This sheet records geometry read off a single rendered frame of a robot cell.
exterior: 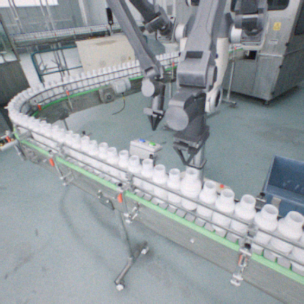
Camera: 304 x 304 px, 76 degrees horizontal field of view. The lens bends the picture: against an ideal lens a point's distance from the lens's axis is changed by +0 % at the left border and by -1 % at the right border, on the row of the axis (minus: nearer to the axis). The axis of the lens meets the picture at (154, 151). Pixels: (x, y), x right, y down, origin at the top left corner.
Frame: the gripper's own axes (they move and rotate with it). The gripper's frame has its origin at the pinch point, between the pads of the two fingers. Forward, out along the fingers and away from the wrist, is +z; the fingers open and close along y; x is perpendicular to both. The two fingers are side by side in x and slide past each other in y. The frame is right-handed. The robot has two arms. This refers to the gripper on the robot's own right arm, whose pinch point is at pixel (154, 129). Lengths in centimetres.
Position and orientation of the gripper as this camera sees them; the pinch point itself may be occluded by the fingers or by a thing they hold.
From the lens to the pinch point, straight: 90.4
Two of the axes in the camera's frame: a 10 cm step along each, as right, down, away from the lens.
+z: -1.3, 9.4, 3.2
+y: 8.3, 2.8, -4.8
